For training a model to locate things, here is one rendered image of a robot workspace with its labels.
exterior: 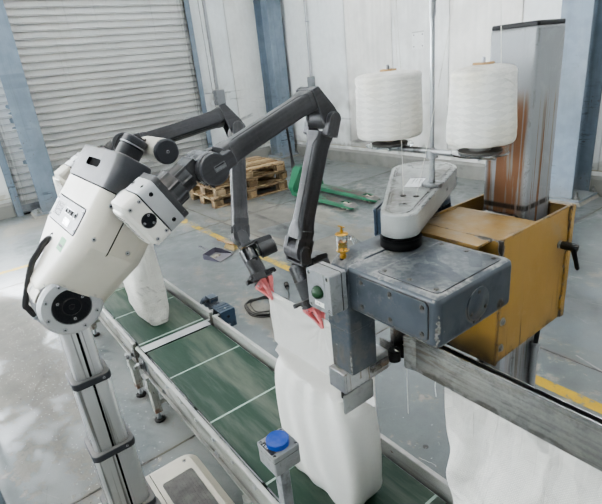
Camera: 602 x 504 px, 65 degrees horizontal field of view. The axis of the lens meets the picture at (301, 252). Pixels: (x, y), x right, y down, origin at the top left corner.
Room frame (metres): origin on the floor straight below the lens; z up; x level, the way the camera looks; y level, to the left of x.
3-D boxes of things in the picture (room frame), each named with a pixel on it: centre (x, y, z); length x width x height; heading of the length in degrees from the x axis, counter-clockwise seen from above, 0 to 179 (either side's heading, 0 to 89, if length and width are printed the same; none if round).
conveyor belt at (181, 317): (3.25, 1.40, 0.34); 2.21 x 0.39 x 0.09; 35
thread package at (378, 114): (1.23, -0.26, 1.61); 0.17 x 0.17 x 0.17
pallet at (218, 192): (6.93, 0.80, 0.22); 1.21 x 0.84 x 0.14; 125
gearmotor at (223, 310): (2.64, 0.58, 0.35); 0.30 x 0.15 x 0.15; 35
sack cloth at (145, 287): (2.66, 0.98, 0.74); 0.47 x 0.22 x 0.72; 33
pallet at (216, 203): (6.92, 0.82, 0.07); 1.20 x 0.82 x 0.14; 123
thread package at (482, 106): (1.02, -0.41, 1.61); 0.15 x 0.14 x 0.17; 35
